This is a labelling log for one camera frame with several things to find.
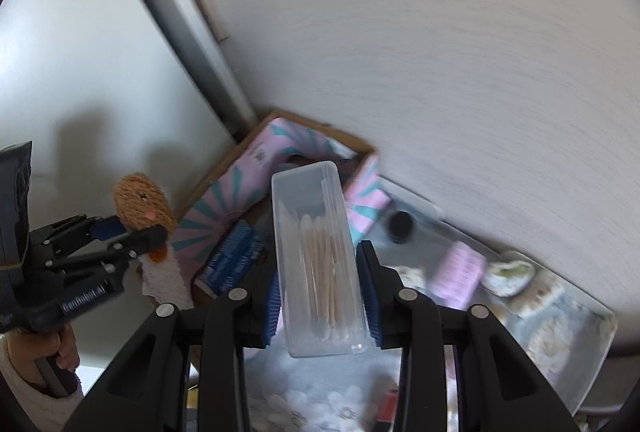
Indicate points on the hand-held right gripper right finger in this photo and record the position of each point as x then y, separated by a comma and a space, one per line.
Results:
369, 302

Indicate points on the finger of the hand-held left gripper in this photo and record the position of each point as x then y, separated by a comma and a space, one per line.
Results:
107, 228
145, 238

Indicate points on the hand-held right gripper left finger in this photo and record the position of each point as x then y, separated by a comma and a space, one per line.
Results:
272, 312

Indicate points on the brown knitted doll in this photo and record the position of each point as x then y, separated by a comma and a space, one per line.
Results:
142, 202

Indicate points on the clear plastic cotton swab box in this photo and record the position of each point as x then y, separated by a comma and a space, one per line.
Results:
320, 257

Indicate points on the person's left hand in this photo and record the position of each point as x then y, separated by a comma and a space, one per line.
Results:
67, 352

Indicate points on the blue packet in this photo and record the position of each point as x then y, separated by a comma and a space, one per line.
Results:
232, 257

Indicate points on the black round cap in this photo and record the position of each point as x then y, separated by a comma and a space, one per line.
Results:
400, 226

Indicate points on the pink packet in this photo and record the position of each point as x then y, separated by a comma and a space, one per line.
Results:
457, 272

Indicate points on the pink and teal striped pack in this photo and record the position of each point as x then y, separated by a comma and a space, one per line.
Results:
367, 202
235, 197

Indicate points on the red small item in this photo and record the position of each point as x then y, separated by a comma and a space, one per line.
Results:
387, 404

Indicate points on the cardboard box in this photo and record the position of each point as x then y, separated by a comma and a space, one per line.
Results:
235, 151

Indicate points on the floral cloth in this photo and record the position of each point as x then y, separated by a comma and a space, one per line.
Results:
540, 327

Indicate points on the grey door frame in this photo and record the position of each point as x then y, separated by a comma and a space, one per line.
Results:
185, 31

